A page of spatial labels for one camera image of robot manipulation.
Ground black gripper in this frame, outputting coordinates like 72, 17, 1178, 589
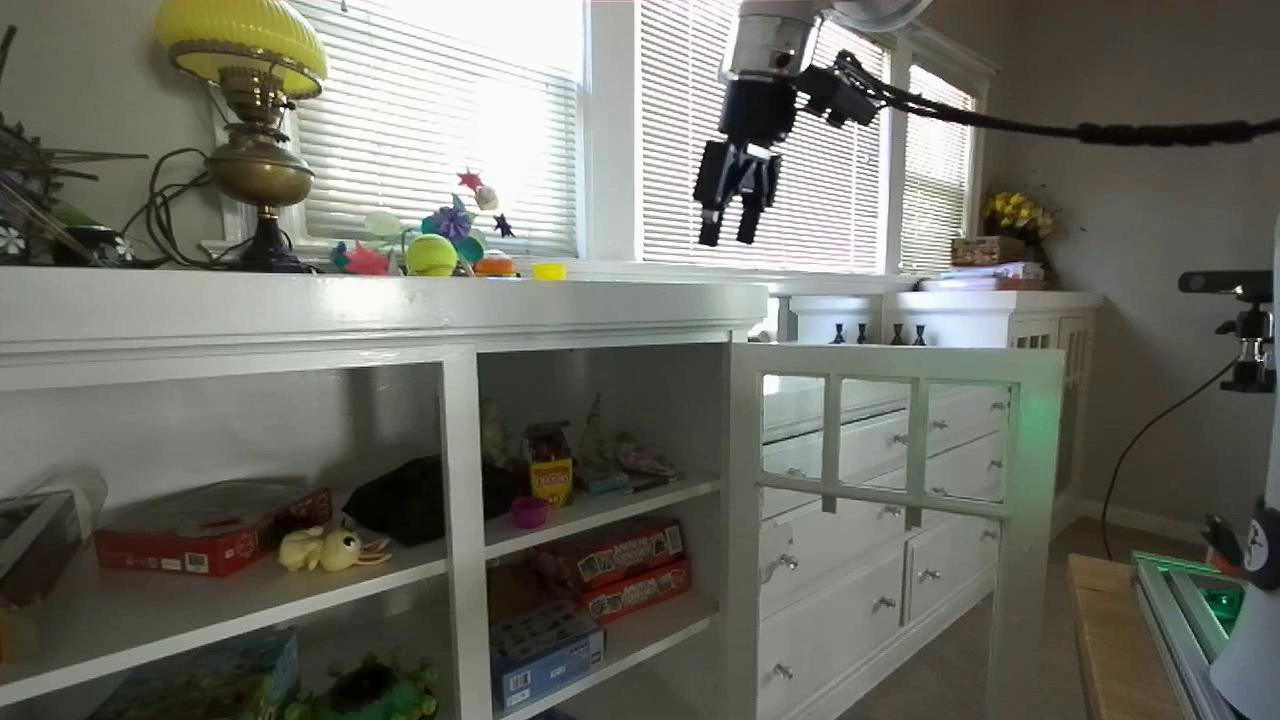
689, 76, 804, 253

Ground green tennis ball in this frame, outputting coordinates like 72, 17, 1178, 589
402, 228, 466, 279

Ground long white shelf cabinet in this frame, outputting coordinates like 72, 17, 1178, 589
0, 265, 771, 720

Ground white glass-pane cabinet door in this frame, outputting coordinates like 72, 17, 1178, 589
728, 342, 1073, 720

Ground white window blind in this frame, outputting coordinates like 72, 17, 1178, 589
896, 58, 986, 279
634, 0, 893, 272
287, 0, 589, 260

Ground small brown basket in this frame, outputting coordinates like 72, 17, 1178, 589
947, 234, 1010, 272

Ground white dresser with drawers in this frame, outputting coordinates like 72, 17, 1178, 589
758, 283, 1103, 720

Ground pink and white paper stack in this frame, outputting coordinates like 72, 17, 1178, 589
915, 257, 1051, 297

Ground colourful toys on shelf top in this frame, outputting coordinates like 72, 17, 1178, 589
418, 168, 519, 272

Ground yellow flower bouquet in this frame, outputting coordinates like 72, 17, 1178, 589
982, 188, 1060, 249

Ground small colourful toy pile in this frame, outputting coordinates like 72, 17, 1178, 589
578, 427, 680, 499

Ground pink and teal toy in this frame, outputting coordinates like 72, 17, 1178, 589
325, 235, 402, 279

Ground black pouch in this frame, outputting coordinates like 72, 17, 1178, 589
341, 452, 452, 553

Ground brass lamp with yellow shade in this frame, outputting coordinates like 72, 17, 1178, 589
152, 0, 332, 278

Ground yellow plush toy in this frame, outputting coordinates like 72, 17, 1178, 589
274, 520, 395, 580

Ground wooden table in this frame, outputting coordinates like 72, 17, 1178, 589
1066, 548, 1193, 720

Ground green plush toy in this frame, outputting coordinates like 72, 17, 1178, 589
277, 647, 445, 720

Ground green framed board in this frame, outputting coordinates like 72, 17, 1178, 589
1129, 543, 1261, 720

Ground black round figure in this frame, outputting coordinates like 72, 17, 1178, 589
1198, 499, 1280, 598

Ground flat red game box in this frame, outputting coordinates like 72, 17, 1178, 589
92, 475, 332, 583

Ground spiky air plant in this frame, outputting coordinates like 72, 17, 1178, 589
0, 21, 152, 267

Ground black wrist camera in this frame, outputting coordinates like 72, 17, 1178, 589
796, 51, 890, 137

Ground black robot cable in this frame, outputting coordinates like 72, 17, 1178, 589
838, 48, 1280, 152

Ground black camera cable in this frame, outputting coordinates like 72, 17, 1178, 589
1094, 358, 1242, 564

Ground black camera on tripod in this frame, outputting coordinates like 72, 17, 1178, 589
1178, 267, 1280, 400

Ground black lamp cord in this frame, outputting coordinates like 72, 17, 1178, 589
115, 146, 229, 267

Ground dark tray with frame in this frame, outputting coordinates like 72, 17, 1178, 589
0, 484, 90, 612

